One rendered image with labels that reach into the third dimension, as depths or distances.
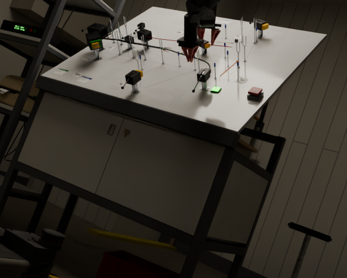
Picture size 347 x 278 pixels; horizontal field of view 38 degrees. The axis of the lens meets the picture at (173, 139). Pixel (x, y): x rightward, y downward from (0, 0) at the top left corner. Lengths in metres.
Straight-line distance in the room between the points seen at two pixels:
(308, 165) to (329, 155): 0.20
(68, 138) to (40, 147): 0.18
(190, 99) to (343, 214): 2.26
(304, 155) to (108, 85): 2.37
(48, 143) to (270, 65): 1.19
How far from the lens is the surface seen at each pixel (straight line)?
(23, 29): 3.01
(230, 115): 2.19
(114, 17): 3.22
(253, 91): 2.29
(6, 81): 3.01
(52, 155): 2.61
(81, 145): 2.50
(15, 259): 1.43
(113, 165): 2.37
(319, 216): 4.32
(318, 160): 4.42
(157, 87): 2.45
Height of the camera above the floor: 0.57
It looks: 5 degrees up
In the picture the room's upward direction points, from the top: 20 degrees clockwise
